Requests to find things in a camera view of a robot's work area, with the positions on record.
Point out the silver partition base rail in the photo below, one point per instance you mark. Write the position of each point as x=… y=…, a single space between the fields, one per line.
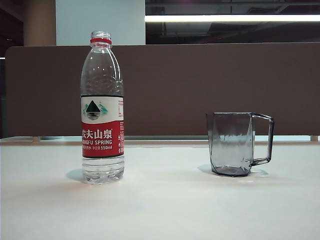
x=175 y=137

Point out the long brown partition panel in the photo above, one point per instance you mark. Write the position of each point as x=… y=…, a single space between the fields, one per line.
x=175 y=87

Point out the grey transparent octagonal mug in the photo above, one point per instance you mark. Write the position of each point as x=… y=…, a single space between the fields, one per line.
x=230 y=142

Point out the clear red-label water bottle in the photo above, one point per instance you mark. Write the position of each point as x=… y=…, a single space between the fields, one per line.
x=102 y=112

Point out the white partition foot bracket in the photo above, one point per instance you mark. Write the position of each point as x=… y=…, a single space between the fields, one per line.
x=314 y=139
x=36 y=139

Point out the beige round pillar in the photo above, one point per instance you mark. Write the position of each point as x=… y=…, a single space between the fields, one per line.
x=37 y=22

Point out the white ceiling light strip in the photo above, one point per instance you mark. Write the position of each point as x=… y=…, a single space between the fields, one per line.
x=225 y=18

